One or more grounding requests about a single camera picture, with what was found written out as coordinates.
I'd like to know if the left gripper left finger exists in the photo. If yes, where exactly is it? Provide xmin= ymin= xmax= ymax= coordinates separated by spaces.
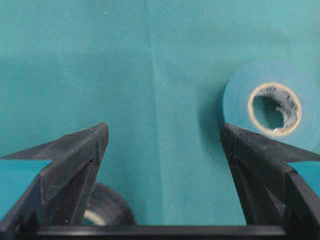
xmin=0 ymin=122 xmax=109 ymax=240

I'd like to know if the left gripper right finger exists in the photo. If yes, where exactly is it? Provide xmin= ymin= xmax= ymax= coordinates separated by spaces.
xmin=221 ymin=123 xmax=320 ymax=240

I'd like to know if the black tape roll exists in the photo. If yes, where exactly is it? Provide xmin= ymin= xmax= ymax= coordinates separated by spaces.
xmin=83 ymin=182 xmax=136 ymax=226

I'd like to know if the green tape roll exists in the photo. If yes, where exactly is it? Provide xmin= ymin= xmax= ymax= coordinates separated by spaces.
xmin=222 ymin=61 xmax=320 ymax=151

